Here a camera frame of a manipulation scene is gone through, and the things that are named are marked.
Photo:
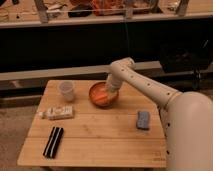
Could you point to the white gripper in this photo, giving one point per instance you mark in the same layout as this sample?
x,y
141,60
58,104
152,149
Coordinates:
x,y
113,85

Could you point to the orange pepper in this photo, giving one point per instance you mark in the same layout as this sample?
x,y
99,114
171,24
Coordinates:
x,y
100,97

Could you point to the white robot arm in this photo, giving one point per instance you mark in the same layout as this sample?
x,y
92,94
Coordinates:
x,y
188,118

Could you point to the orange ceramic bowl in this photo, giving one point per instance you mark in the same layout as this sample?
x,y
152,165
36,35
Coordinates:
x,y
100,88

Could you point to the blue grey sponge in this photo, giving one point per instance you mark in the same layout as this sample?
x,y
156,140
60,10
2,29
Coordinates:
x,y
143,120

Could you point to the translucent plastic cup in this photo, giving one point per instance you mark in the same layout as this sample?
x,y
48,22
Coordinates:
x,y
66,89

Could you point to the wooden folding table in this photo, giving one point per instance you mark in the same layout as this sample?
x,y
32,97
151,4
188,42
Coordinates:
x,y
97,137

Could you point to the white plastic bottle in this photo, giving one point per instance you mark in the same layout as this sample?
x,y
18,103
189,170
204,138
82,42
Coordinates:
x,y
56,113

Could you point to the black bag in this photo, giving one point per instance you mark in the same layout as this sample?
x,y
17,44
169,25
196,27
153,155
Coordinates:
x,y
181,57

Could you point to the black white striped block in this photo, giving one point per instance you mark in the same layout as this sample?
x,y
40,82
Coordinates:
x,y
53,142

